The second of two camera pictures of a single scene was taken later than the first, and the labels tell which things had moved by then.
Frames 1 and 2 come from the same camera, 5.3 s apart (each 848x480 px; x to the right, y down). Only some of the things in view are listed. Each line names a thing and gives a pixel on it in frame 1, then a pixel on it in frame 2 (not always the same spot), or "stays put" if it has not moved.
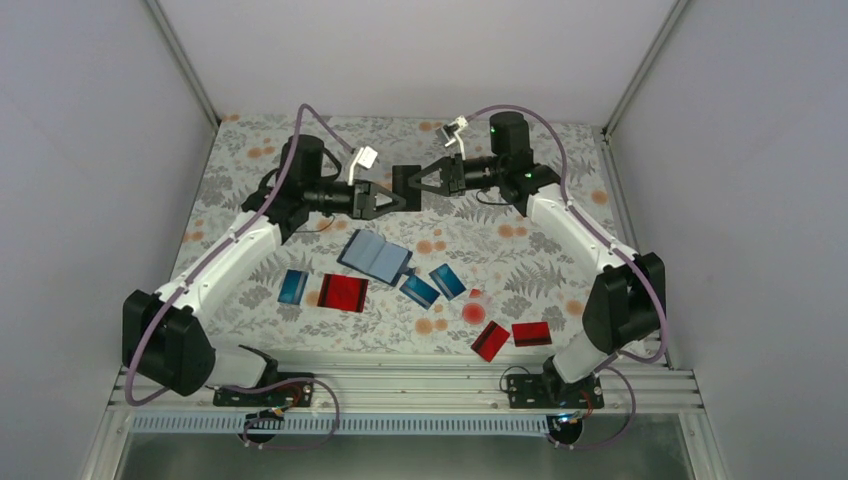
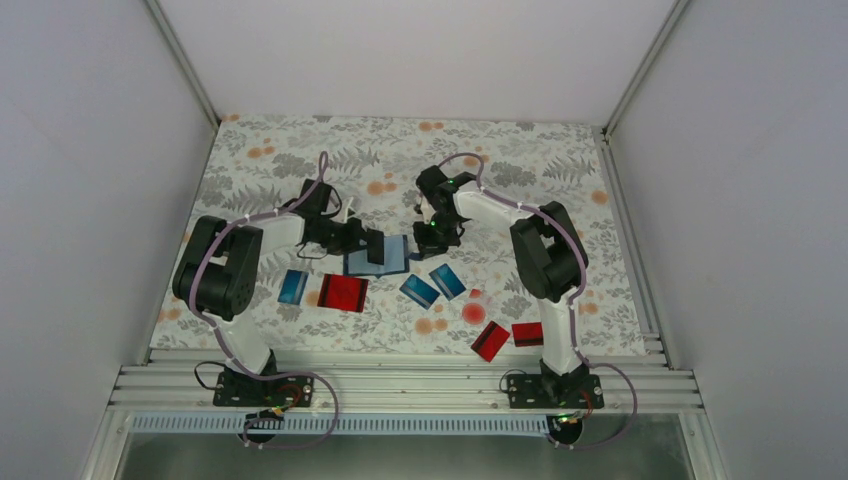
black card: [401, 186] -> [375, 247]
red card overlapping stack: [348, 293] stays put
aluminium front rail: [433, 389] stays put
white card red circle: [475, 307] stays put
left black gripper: [361, 202] -> [351, 243]
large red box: [341, 292] stays put
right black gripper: [455, 167] -> [427, 247]
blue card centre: [420, 291] stays put
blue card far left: [293, 287] stays put
